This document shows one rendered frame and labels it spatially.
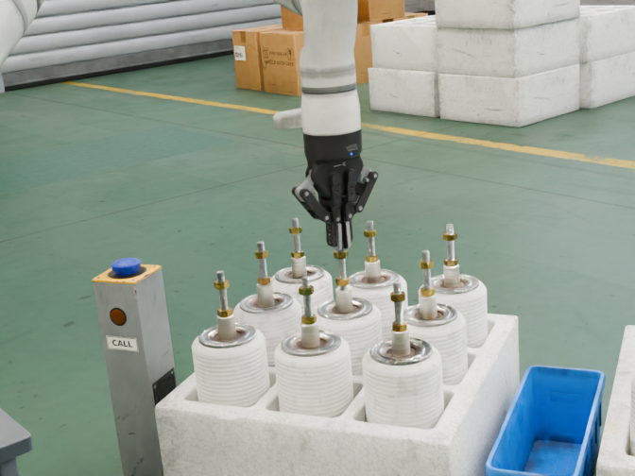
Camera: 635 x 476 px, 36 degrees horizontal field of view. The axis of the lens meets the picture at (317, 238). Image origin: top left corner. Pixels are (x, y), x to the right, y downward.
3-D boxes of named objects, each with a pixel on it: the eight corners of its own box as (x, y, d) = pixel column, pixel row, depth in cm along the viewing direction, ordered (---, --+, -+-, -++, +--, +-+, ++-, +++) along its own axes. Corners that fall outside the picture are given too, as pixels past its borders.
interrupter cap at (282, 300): (231, 304, 138) (230, 300, 138) (277, 292, 142) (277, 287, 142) (254, 320, 132) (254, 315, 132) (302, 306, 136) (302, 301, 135)
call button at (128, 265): (131, 280, 133) (129, 266, 132) (107, 280, 134) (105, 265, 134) (147, 271, 136) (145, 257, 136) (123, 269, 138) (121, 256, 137)
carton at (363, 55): (386, 78, 508) (382, 20, 499) (351, 85, 494) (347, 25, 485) (349, 76, 531) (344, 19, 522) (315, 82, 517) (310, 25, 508)
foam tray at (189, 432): (454, 579, 115) (449, 443, 110) (170, 527, 130) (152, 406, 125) (521, 424, 149) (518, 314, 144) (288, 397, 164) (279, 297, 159)
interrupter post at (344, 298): (357, 310, 132) (355, 287, 131) (347, 315, 131) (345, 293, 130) (343, 307, 134) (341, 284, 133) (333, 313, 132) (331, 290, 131)
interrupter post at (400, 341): (387, 356, 117) (386, 331, 116) (398, 348, 119) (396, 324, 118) (404, 360, 116) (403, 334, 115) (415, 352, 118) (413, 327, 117)
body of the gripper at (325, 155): (322, 133, 119) (328, 207, 122) (375, 122, 124) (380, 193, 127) (287, 127, 125) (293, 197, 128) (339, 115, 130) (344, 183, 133)
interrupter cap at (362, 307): (384, 307, 133) (383, 301, 133) (351, 326, 127) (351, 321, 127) (339, 297, 137) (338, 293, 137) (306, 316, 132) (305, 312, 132)
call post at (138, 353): (163, 487, 140) (134, 284, 131) (123, 481, 142) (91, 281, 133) (188, 463, 146) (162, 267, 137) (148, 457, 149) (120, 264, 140)
